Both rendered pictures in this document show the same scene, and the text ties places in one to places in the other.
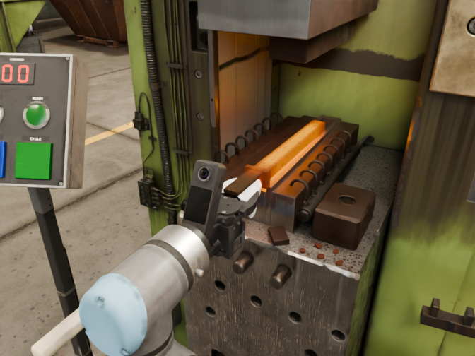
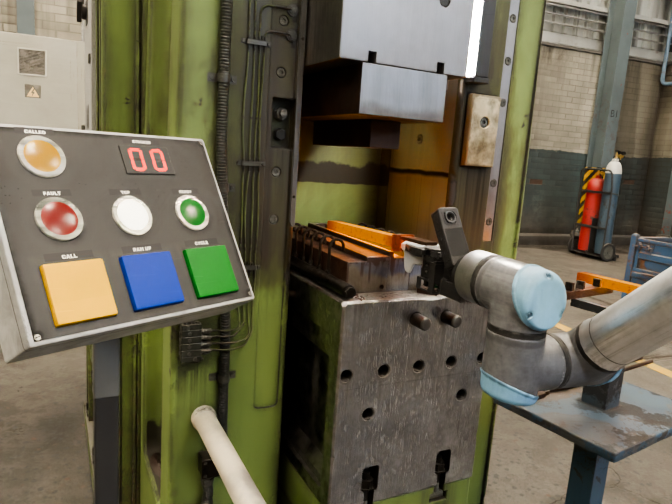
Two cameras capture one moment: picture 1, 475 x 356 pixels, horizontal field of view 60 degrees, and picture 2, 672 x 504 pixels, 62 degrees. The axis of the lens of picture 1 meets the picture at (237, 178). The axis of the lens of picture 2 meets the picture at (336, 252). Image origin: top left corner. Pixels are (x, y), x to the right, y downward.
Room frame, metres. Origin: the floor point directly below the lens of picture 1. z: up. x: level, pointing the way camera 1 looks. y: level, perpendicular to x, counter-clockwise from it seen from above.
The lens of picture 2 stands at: (0.18, 1.00, 1.19)
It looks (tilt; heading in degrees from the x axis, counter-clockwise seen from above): 10 degrees down; 303
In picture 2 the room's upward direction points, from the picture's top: 4 degrees clockwise
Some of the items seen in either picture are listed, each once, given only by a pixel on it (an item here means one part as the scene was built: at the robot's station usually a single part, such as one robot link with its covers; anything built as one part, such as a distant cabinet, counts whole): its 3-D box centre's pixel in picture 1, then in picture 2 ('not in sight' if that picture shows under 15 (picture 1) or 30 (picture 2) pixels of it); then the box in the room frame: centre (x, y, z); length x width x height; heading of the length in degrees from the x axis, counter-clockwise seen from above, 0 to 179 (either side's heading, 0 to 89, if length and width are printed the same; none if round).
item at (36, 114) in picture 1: (36, 114); (192, 212); (0.82, 0.42, 1.09); 0.05 x 0.03 x 0.04; 60
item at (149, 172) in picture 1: (150, 193); (194, 340); (0.99, 0.24, 0.80); 0.06 x 0.03 x 0.14; 60
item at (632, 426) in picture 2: not in sight; (599, 406); (0.30, -0.39, 0.65); 0.40 x 0.30 x 0.02; 68
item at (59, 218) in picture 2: not in sight; (59, 218); (0.83, 0.61, 1.09); 0.05 x 0.03 x 0.04; 60
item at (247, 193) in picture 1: (251, 202); not in sight; (0.62, -0.03, 1.00); 0.09 x 0.03 x 0.06; 147
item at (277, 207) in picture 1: (290, 159); (342, 252); (0.88, -0.12, 0.96); 0.42 x 0.20 x 0.09; 150
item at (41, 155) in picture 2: not in sight; (42, 156); (0.88, 0.61, 1.16); 0.05 x 0.03 x 0.04; 60
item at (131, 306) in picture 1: (136, 297); (518, 292); (0.39, 0.13, 1.00); 0.12 x 0.09 x 0.10; 150
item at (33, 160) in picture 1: (34, 160); (210, 271); (0.77, 0.42, 1.01); 0.07 x 0.05 x 0.07; 85
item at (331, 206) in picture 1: (344, 214); not in sight; (0.66, -0.20, 0.95); 0.12 x 0.08 x 0.06; 150
